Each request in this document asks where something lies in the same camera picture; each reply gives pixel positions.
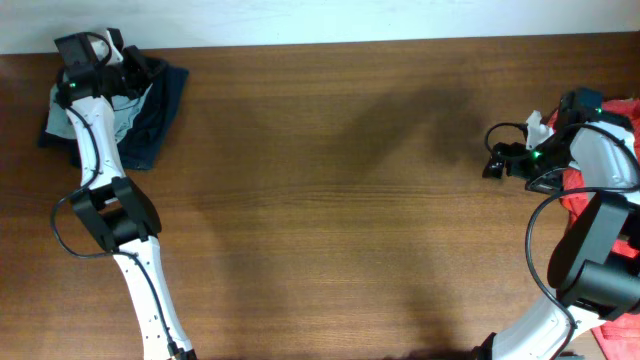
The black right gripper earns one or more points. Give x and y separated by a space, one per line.
518 151

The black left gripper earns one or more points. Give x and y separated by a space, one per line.
130 59

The light blue t-shirt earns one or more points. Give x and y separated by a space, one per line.
125 110

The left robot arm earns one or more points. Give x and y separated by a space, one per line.
114 210

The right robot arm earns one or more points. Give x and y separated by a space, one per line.
588 151

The folded dark navy garment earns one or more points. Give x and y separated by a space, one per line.
140 146

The red t-shirt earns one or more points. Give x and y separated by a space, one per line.
618 339

